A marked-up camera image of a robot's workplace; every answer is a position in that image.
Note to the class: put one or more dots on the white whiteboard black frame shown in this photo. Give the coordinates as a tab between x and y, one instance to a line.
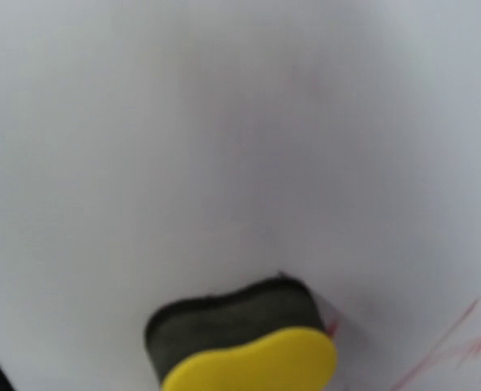
155	150

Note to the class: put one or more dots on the yellow black whiteboard eraser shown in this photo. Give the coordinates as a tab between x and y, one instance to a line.
268	335

